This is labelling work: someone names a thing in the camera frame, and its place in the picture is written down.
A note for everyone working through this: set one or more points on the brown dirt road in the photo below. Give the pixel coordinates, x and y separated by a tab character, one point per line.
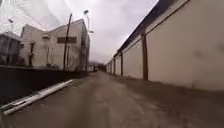
100	103

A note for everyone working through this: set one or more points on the pale concrete building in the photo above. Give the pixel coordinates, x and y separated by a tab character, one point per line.
43	46

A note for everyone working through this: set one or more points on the dark wooden utility pole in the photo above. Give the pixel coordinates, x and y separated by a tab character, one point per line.
66	43

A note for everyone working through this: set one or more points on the long pale panelled wall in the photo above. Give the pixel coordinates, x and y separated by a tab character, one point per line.
173	50

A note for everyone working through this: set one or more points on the dark low wall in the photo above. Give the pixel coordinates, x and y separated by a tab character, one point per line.
23	81

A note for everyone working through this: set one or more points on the pale fallen pole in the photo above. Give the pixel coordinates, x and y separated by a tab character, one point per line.
36	96

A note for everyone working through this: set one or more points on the street lamp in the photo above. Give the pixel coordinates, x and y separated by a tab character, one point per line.
88	20

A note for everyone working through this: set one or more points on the grey building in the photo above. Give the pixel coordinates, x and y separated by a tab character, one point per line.
8	50

